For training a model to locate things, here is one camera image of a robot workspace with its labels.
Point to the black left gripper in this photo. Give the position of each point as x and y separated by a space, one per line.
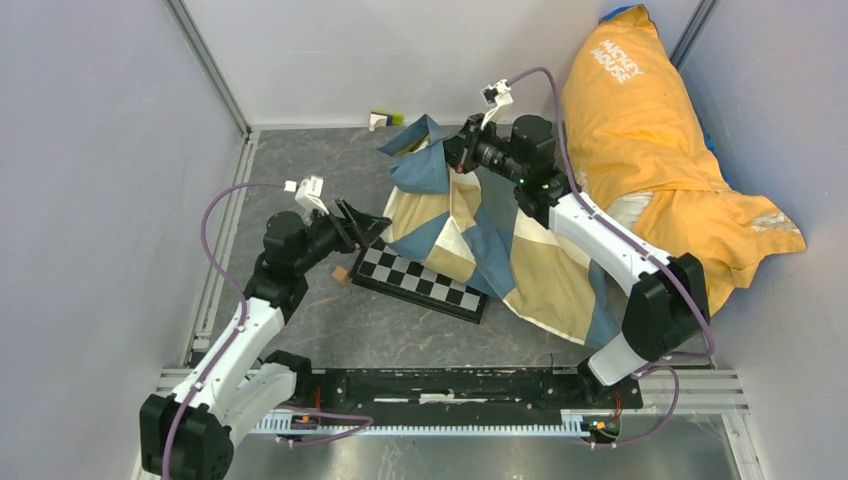
363 228

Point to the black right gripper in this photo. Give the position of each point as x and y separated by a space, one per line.
460 150

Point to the blue beige checkered pillowcase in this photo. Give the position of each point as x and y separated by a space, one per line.
469 228

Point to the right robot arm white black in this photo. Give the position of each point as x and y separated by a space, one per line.
667 299

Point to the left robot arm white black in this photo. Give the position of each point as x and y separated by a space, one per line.
193 432

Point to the yellow Mickey Mouse pillow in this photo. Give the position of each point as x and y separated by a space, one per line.
637 147

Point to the black white checkerboard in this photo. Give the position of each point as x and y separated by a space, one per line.
381 269

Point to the small wooden letter cube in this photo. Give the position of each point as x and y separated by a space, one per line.
341 274

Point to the small white green block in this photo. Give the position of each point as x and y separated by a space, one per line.
381 118

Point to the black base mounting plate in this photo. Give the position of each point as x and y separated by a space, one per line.
337 388

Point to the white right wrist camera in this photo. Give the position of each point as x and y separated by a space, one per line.
498 99

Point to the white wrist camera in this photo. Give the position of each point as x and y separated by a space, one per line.
498 99
307 193

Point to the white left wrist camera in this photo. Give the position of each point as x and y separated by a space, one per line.
307 193

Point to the white slotted cable duct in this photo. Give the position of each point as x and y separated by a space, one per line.
282 422

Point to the aluminium frame post right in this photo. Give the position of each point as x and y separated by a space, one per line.
691 31

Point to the aluminium frame post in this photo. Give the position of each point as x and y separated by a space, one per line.
190 30
691 31

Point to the aluminium frame post left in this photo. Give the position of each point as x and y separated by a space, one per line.
190 30

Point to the aluminium frame rail front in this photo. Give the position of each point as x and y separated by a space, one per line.
689 391

